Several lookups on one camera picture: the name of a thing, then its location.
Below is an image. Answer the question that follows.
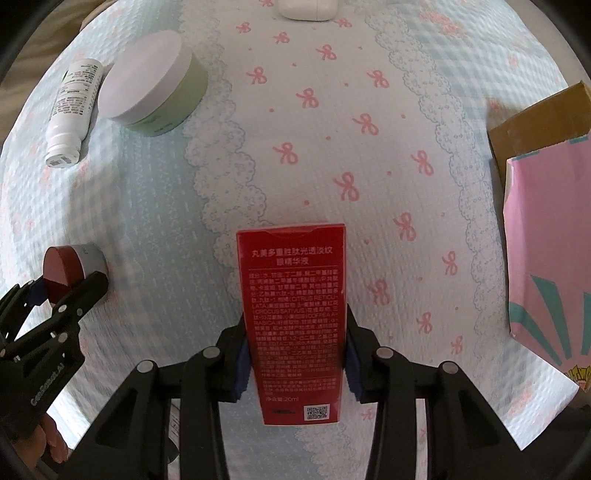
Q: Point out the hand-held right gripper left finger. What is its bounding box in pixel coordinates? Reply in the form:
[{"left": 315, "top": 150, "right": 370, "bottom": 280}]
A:
[{"left": 76, "top": 311, "right": 253, "bottom": 480}]

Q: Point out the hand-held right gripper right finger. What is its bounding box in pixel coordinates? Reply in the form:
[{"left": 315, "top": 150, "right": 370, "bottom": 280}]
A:
[{"left": 344, "top": 305, "right": 523, "bottom": 480}]

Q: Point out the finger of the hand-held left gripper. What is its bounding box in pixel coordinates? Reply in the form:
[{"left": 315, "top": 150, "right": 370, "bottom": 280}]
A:
[
  {"left": 0, "top": 276, "right": 49, "bottom": 345},
  {"left": 0, "top": 271, "right": 110, "bottom": 361}
]

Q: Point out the dark red lidded jar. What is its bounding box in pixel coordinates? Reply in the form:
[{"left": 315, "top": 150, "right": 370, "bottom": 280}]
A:
[{"left": 42, "top": 243, "right": 109, "bottom": 305}]

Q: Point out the red printed carton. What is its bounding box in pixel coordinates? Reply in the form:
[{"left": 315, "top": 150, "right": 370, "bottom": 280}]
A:
[{"left": 235, "top": 224, "right": 348, "bottom": 425}]

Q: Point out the person's left hand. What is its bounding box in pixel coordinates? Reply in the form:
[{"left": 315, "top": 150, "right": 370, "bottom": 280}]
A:
[{"left": 17, "top": 413, "right": 64, "bottom": 468}]

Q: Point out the white labelled packet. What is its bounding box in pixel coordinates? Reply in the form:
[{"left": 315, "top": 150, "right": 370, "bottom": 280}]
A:
[{"left": 165, "top": 401, "right": 182, "bottom": 464}]

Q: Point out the white plastic bottle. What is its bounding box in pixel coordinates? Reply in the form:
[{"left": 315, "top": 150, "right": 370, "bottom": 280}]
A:
[{"left": 45, "top": 59, "right": 105, "bottom": 169}]

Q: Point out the bow print blanket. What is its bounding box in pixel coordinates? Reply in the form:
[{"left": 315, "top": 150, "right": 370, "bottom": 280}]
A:
[{"left": 0, "top": 0, "right": 583, "bottom": 480}]

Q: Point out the green jar with white lid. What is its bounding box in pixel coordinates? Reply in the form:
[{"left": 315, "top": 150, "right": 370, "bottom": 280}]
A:
[{"left": 97, "top": 31, "right": 209, "bottom": 138}]

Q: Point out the pink printed box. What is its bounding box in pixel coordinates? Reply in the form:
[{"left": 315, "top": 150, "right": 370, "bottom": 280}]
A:
[{"left": 503, "top": 137, "right": 591, "bottom": 394}]

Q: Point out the beige bed sheet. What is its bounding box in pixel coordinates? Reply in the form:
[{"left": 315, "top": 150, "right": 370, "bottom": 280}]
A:
[{"left": 0, "top": 0, "right": 112, "bottom": 153}]

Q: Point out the brown cardboard box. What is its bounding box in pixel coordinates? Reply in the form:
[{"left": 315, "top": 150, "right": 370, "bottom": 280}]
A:
[{"left": 488, "top": 80, "right": 591, "bottom": 185}]

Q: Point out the white rounded case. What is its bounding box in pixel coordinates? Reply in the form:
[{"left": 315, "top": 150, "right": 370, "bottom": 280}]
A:
[{"left": 277, "top": 0, "right": 340, "bottom": 21}]

